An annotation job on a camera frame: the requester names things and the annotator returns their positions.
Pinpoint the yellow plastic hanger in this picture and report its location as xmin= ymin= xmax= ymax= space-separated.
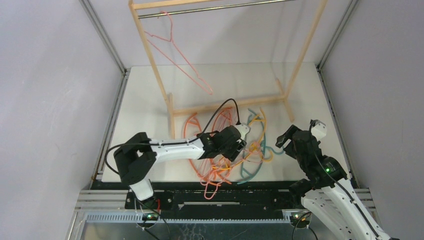
xmin=210 ymin=108 xmax=282 ymax=181

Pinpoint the orange plastic hanger left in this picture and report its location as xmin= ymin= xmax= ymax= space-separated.
xmin=182 ymin=112 xmax=203 ymax=139

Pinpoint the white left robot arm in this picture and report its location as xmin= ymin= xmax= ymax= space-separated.
xmin=112 ymin=123 xmax=251 ymax=209

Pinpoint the black right camera cable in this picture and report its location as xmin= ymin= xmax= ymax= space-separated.
xmin=308 ymin=119 xmax=382 ymax=240

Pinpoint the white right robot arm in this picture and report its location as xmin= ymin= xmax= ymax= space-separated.
xmin=275 ymin=123 xmax=391 ymax=240

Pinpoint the orange plastic hanger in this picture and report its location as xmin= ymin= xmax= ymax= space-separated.
xmin=182 ymin=112 xmax=203 ymax=139
xmin=188 ymin=107 xmax=237 ymax=187

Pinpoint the aluminium frame post left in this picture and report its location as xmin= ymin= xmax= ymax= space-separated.
xmin=79 ymin=0 xmax=128 ymax=180

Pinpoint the wooden clothes rack frame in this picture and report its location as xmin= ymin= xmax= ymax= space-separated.
xmin=128 ymin=0 xmax=329 ymax=140

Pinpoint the metal rack rod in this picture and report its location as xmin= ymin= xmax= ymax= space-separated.
xmin=138 ymin=0 xmax=293 ymax=20

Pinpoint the aluminium frame post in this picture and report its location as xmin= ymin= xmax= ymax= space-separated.
xmin=79 ymin=0 xmax=128 ymax=180
xmin=316 ymin=0 xmax=361 ymax=188

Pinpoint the orange plastic hanger right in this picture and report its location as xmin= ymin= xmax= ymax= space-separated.
xmin=188 ymin=107 xmax=237 ymax=187

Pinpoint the aluminium frame post right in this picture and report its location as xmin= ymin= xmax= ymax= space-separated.
xmin=316 ymin=0 xmax=361 ymax=188

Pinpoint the metal cable tray base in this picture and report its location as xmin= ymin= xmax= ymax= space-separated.
xmin=66 ymin=183 xmax=334 ymax=240

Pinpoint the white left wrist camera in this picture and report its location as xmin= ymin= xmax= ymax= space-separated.
xmin=235 ymin=123 xmax=251 ymax=140

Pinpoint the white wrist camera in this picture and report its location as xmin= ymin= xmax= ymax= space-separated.
xmin=235 ymin=123 xmax=251 ymax=140
xmin=310 ymin=119 xmax=328 ymax=141

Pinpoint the pink wire hanger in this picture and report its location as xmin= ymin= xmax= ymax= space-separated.
xmin=210 ymin=108 xmax=274 ymax=185
xmin=200 ymin=109 xmax=266 ymax=200
xmin=144 ymin=11 xmax=214 ymax=95

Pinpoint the black camera cable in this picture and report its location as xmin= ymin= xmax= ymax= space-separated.
xmin=103 ymin=97 xmax=242 ymax=176
xmin=308 ymin=119 xmax=382 ymax=240

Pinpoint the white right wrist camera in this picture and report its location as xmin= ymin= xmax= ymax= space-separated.
xmin=310 ymin=119 xmax=328 ymax=141

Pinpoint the teal plastic hanger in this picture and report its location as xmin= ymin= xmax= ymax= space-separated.
xmin=236 ymin=108 xmax=285 ymax=185

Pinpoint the black left camera cable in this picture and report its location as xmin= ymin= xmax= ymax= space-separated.
xmin=103 ymin=97 xmax=242 ymax=176

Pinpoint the hanging pink wire hanger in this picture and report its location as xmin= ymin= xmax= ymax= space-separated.
xmin=144 ymin=11 xmax=214 ymax=95

